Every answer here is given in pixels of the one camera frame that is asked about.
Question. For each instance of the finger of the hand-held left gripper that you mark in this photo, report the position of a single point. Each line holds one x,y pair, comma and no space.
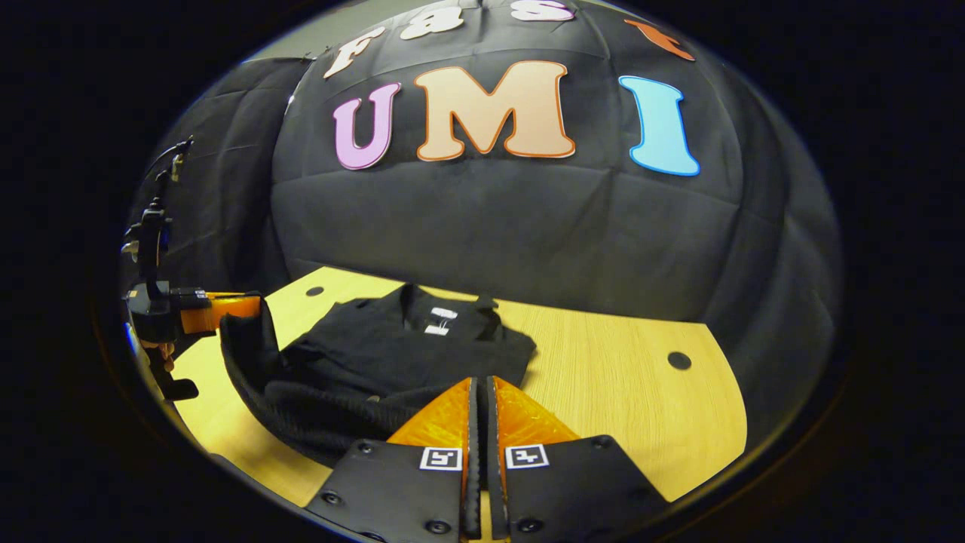
222,308

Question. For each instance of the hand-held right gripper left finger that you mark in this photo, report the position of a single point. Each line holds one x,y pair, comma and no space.
473,422

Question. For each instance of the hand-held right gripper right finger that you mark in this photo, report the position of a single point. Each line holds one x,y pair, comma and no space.
493,422

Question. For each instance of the black knit garment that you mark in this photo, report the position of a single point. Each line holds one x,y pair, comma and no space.
377,354

